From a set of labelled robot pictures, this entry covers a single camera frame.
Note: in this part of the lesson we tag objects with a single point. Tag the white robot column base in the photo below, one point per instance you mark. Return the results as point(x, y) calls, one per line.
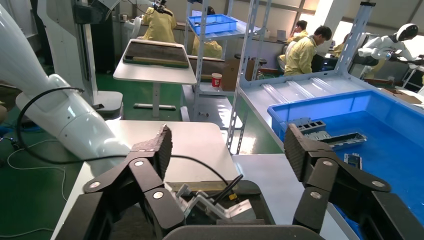
point(66, 49)

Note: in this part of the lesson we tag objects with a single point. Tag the brown cardboard carton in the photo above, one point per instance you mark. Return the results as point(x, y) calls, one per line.
point(232, 76)

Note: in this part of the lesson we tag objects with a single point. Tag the white humanoid robot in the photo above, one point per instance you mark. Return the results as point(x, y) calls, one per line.
point(381, 44)

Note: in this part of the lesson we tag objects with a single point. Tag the slim grey metal rack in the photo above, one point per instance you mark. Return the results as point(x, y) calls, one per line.
point(215, 109)

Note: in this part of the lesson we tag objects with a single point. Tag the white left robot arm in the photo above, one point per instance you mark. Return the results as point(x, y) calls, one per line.
point(66, 116)

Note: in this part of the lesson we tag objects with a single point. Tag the black round stool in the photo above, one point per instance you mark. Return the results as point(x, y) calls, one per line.
point(260, 61)

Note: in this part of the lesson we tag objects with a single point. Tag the small square metal part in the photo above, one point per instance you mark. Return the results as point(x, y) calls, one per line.
point(352, 160)

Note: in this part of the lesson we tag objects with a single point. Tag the white pedestal table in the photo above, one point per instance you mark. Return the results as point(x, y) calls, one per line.
point(155, 74)

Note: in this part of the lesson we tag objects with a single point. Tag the small blue plastic bin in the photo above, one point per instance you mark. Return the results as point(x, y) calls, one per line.
point(215, 24)

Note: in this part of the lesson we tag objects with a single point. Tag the white side table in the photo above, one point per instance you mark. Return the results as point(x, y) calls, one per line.
point(414, 84)

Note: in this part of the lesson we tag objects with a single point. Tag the long grey metal part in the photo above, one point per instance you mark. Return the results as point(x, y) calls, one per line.
point(348, 140)

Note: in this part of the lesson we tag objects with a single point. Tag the silver metal part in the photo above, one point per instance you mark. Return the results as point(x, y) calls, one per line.
point(243, 210)

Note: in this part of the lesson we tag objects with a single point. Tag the large blue plastic bin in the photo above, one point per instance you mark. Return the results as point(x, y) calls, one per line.
point(391, 145)

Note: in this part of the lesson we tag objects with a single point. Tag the grey block metal part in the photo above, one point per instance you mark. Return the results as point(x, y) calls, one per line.
point(311, 126)

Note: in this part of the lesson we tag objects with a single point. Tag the black container tray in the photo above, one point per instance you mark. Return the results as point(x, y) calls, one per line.
point(253, 192)

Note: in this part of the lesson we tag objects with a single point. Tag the dark tray with green rim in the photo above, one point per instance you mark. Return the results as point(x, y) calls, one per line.
point(155, 53)

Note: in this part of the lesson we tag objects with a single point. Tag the red paper cup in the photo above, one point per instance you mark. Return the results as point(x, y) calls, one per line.
point(216, 80)

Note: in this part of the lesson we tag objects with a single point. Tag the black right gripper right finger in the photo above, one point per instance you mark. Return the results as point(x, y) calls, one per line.
point(324, 172)

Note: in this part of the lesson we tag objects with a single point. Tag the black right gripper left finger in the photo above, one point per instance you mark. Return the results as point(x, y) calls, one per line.
point(145, 185)

